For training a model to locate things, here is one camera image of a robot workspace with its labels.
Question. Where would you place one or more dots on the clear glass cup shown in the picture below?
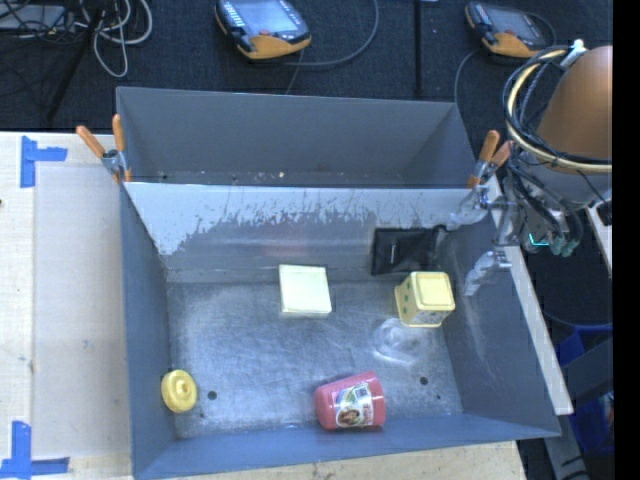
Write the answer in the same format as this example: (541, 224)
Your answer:
(397, 340)

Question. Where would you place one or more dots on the pale yellow square sponge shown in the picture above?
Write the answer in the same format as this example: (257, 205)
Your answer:
(305, 290)

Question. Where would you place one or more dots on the yellow box with green dots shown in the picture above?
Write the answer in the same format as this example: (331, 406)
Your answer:
(425, 298)

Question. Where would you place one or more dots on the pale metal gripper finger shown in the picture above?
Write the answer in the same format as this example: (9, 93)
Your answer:
(470, 210)
(481, 270)

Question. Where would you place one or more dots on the black cylinder on white bracket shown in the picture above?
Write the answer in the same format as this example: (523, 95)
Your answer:
(602, 228)

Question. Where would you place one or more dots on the black fabric pouch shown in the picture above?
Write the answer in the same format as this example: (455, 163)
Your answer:
(402, 253)

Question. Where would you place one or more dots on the pink cup with label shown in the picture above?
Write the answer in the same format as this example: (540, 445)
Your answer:
(350, 400)

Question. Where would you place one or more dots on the grey metal bin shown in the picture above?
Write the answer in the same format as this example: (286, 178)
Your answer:
(300, 358)

